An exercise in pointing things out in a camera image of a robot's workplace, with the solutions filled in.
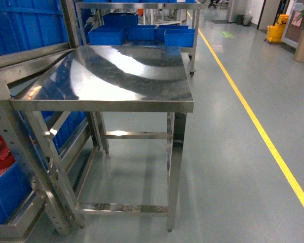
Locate steel wheeled cart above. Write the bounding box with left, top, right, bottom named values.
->
left=75, top=1, right=202, bottom=76

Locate steel shelf rack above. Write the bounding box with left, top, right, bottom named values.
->
left=0, top=1, right=85, bottom=241

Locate blue bin with red bags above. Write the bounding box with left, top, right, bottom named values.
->
left=0, top=160, right=31, bottom=224

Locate stainless steel table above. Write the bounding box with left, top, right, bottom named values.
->
left=11, top=45, right=194, bottom=231

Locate yellow mop bucket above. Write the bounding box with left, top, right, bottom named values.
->
left=265, top=14, right=289, bottom=43

